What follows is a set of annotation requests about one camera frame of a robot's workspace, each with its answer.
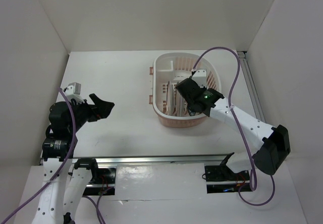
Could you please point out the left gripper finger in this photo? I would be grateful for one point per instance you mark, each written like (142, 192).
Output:
(103, 109)
(95, 99)

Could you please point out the plate with orange sunburst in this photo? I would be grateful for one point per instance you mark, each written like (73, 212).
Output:
(170, 99)

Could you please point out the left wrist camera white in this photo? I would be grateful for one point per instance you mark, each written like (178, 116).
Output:
(72, 93)

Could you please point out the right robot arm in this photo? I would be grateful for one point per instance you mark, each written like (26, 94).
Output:
(272, 144)

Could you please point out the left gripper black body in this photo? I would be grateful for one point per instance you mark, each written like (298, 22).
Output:
(83, 112)

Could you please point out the white cover panel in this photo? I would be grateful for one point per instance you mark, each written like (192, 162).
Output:
(160, 182)

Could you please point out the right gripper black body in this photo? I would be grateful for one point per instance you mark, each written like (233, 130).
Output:
(203, 89)

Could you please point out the aluminium front rail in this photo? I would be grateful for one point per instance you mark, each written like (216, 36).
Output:
(167, 159)

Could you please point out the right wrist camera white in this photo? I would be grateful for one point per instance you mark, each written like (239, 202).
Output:
(200, 77)

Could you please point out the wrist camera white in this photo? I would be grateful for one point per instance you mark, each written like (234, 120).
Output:
(72, 93)
(200, 77)

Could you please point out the plate with green rim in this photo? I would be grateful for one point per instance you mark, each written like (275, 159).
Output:
(190, 111)

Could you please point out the plate with red characters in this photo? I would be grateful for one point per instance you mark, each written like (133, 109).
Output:
(179, 103)

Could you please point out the aluminium side rail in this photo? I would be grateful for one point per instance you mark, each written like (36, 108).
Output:
(255, 100)

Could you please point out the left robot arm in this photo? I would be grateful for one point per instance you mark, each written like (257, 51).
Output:
(64, 182)

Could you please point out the white pink dish rack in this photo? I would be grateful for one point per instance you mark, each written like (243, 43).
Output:
(174, 67)

